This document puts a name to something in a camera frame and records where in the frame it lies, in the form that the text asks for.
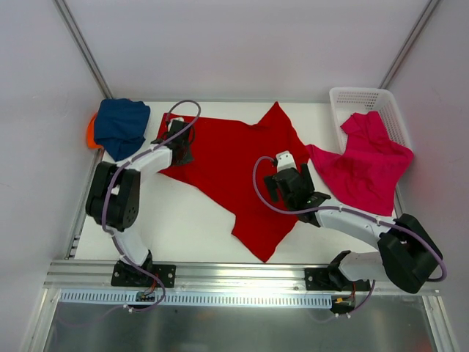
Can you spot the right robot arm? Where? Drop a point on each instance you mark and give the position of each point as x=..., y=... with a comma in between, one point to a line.
x=403, y=252

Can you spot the pink t shirt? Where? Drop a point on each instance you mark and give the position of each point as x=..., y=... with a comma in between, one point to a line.
x=365, y=175

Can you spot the right aluminium corner post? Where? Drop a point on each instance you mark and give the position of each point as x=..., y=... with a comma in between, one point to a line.
x=410, y=42

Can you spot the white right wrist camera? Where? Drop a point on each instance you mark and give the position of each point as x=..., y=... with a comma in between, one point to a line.
x=283, y=161

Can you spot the orange t shirt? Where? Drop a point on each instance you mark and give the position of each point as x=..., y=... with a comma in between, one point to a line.
x=90, y=135

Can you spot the white slotted cable duct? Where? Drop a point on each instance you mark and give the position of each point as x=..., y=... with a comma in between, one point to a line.
x=210, y=299

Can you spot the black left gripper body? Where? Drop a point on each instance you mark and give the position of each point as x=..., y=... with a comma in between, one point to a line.
x=183, y=147

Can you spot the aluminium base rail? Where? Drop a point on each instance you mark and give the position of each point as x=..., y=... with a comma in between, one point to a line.
x=263, y=279

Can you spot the red t shirt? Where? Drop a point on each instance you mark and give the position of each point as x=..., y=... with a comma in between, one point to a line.
x=214, y=204

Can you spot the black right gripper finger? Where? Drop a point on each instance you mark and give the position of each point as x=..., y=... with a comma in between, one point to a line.
x=272, y=187
x=305, y=174

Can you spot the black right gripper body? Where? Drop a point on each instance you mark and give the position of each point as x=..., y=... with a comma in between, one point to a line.
x=288, y=180

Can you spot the aluminium corner post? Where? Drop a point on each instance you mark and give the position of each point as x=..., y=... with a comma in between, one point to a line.
x=410, y=42
x=79, y=39

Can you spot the left aluminium corner post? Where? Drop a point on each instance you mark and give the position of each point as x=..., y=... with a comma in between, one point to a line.
x=79, y=39

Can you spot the white perforated plastic basket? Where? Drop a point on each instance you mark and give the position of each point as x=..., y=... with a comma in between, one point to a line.
x=344, y=101

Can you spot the blue t shirt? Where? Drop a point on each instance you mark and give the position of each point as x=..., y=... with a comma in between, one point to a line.
x=120, y=126

